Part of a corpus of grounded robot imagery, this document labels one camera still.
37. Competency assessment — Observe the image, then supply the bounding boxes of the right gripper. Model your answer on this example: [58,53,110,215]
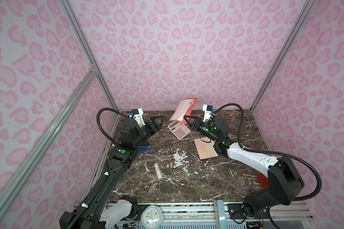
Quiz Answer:
[183,116,221,143]

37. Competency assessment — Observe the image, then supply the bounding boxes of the white glue stick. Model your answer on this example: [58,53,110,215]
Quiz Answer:
[154,163,162,180]

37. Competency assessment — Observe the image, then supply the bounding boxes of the aluminium diagonal frame bar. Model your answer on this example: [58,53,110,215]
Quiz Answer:
[0,69,97,222]

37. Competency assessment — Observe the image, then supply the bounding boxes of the right black cable conduit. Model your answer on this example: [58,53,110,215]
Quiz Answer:
[213,102,322,201]

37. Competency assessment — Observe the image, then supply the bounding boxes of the aluminium frame strut left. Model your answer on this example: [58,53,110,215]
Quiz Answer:
[58,0,118,110]

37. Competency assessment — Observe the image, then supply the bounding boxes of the blue stapler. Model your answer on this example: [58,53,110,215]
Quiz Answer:
[137,146,152,152]

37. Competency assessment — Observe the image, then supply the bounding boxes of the white desk clock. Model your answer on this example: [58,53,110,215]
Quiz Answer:
[140,205,163,229]

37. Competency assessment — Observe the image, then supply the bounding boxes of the pink calculator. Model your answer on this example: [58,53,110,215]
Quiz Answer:
[168,121,191,140]

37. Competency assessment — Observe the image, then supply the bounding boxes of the aluminium frame strut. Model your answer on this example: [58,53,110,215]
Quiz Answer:
[58,0,118,110]
[250,0,317,113]

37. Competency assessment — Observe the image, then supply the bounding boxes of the aluminium frame strut right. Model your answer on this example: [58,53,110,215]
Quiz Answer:
[250,0,317,113]

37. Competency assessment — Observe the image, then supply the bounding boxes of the peach envelope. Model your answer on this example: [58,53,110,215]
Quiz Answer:
[194,137,218,160]

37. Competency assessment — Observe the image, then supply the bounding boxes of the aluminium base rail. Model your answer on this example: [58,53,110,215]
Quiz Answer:
[104,201,317,229]

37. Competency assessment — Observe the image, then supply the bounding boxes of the pink red-bordered letter paper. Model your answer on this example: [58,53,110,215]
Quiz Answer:
[169,98,198,124]

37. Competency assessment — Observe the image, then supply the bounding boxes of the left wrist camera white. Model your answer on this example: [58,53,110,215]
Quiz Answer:
[129,108,145,127]

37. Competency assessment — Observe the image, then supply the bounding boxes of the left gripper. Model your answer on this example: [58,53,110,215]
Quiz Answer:
[132,114,163,149]

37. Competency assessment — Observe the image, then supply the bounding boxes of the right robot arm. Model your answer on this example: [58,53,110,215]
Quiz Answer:
[184,115,304,218]

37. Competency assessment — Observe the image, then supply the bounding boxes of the light blue tape strip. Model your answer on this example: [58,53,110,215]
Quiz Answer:
[214,200,227,229]

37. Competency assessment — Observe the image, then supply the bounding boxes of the red pencil cup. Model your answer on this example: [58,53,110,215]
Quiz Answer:
[257,173,269,188]

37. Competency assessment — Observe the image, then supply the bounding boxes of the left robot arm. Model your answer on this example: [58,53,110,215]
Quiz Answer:
[59,116,163,229]

